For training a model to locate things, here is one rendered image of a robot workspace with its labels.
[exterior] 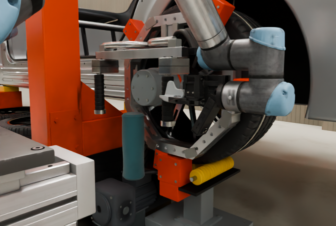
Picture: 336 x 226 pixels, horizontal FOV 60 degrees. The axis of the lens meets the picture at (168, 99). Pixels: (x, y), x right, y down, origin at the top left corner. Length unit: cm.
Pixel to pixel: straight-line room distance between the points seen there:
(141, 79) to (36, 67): 48
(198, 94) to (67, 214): 42
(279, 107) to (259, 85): 6
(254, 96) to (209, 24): 19
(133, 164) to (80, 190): 69
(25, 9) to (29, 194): 25
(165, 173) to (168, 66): 51
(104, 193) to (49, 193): 86
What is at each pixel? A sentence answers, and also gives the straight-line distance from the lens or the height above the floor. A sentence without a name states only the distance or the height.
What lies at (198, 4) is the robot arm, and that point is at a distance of 67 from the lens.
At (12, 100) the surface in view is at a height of 59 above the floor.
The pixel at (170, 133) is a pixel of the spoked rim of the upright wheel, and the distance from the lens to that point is 129.
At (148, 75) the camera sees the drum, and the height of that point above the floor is 89.
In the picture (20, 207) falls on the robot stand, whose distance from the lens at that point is 46.
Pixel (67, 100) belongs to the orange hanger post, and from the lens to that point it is 130.
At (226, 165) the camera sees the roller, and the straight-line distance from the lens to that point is 126.
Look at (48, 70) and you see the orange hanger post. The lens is 125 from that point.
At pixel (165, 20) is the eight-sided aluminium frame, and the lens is 116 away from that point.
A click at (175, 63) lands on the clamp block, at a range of 85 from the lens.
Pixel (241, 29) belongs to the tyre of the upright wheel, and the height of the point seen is 105.
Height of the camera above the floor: 92
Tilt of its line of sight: 6 degrees down
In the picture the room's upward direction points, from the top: straight up
